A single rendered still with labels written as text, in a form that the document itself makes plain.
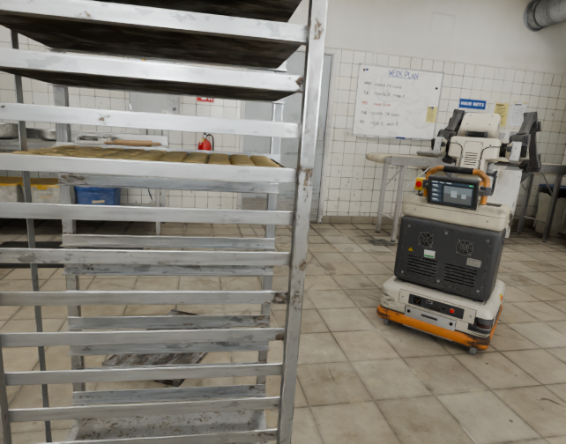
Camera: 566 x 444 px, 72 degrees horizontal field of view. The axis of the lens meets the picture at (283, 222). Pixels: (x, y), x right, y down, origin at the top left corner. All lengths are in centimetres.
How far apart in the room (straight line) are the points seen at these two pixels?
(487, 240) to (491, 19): 411
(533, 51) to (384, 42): 209
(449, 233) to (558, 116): 457
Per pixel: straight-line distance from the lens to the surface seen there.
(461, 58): 576
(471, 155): 266
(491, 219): 232
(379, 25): 526
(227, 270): 129
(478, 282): 240
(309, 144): 78
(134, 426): 155
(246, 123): 79
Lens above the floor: 114
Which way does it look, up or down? 13 degrees down
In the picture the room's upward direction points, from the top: 4 degrees clockwise
